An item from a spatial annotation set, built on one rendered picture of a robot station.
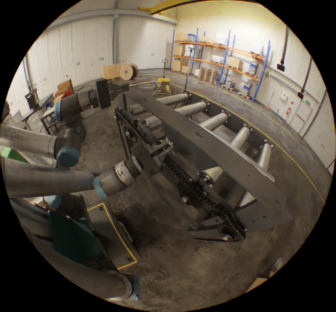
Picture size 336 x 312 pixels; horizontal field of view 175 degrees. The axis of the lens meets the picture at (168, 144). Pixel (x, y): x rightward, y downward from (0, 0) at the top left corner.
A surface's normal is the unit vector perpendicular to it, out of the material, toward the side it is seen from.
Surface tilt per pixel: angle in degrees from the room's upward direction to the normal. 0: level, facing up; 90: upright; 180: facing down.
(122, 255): 0
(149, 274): 0
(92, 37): 90
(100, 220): 0
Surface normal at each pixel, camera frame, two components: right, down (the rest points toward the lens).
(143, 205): 0.08, -0.70
